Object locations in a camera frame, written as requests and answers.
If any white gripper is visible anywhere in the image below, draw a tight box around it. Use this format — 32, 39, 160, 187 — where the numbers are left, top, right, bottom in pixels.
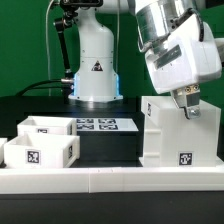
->
145, 14, 222, 119

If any white drawer cabinet frame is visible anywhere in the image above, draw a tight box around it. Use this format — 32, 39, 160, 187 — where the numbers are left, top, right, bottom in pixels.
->
140, 96, 221, 167

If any white drawer box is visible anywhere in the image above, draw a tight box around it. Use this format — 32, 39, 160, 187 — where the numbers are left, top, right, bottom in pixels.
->
4, 133, 80, 169
17, 116, 77, 135

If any white front drawer box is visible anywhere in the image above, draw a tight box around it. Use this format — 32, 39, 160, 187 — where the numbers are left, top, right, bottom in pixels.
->
4, 133, 80, 169

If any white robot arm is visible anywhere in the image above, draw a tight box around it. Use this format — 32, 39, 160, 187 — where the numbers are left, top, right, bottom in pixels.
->
72, 0, 222, 119

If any marker tag sheet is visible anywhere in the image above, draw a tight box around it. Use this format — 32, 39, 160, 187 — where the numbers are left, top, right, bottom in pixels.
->
77, 118, 138, 132

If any white right fence wall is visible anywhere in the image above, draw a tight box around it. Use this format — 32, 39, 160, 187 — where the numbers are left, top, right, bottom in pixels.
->
216, 157, 224, 167

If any white fence wall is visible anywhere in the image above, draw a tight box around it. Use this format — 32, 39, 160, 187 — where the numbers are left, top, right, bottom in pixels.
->
0, 138, 8, 164
216, 157, 224, 167
0, 166, 224, 194

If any white front fence wall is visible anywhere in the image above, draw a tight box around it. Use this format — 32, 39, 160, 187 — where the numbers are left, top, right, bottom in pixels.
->
0, 166, 224, 194

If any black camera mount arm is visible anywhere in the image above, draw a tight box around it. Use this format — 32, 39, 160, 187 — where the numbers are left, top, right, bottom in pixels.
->
54, 0, 103, 78

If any grey hanging cable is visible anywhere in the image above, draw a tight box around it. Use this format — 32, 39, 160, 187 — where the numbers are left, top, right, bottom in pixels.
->
45, 0, 55, 81

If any black cable bundle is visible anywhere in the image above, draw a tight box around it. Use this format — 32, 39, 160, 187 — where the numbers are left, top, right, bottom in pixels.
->
15, 78, 75, 98

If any white left fence wall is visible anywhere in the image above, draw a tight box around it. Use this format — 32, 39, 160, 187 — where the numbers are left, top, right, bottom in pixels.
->
0, 138, 8, 164

